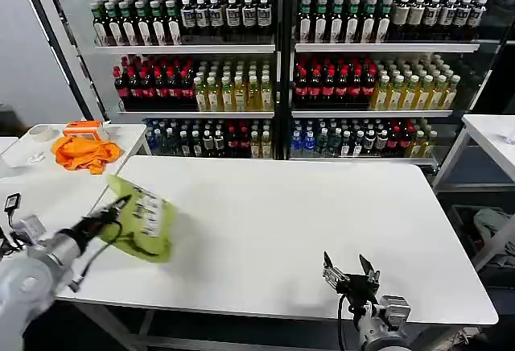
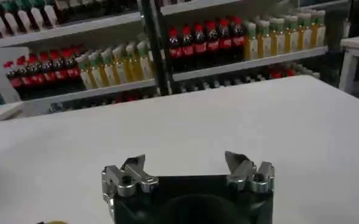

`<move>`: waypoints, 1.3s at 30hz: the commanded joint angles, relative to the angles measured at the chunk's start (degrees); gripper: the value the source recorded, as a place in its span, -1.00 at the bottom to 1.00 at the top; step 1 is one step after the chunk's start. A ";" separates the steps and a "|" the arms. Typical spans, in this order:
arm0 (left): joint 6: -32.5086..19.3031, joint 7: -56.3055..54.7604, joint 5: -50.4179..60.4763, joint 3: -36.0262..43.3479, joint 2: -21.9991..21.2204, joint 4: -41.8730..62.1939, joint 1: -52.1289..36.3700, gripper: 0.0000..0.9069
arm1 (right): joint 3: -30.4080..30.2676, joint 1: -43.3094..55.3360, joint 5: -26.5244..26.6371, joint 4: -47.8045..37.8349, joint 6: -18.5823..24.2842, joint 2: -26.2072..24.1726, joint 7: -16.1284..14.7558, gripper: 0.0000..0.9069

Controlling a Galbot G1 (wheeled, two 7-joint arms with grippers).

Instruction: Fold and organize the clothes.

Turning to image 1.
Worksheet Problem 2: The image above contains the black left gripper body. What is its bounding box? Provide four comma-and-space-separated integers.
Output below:
71, 210, 109, 252

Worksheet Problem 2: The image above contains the shelf rack with bottles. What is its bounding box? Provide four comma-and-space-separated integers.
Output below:
88, 0, 515, 166

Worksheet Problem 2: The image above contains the black slanted pole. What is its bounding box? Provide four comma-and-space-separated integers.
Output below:
36, 0, 112, 123
14, 0, 97, 123

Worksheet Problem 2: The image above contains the grey cloth in bin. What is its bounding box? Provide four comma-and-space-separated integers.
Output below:
472, 208, 514, 248

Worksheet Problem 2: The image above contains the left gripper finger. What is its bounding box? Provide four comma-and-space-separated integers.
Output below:
100, 194, 133, 218
103, 196, 133, 225

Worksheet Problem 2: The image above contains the black adapter cable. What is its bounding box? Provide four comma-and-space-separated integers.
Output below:
0, 210, 26, 254

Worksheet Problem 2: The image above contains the white tape roll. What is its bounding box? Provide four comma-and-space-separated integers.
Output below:
29, 124, 56, 142

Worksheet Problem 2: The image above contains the orange cloth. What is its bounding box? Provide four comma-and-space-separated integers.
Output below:
51, 135, 124, 176

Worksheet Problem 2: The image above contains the orange and white box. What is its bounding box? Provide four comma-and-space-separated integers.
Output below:
63, 119, 113, 142

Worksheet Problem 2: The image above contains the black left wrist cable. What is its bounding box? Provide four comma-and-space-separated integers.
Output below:
68, 220, 167, 294

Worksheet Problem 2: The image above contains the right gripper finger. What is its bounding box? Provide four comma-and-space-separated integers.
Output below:
358, 254, 381, 284
321, 250, 348, 287

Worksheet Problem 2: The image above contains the white table with metal frame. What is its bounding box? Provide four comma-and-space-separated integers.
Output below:
431, 114, 515, 272

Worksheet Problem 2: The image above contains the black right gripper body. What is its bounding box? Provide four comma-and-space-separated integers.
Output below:
338, 272, 380, 300

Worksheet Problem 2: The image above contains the black power adapter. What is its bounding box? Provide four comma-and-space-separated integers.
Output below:
3, 192, 22, 213

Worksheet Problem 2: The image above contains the light green shirt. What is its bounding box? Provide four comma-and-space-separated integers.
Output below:
94, 173, 181, 265

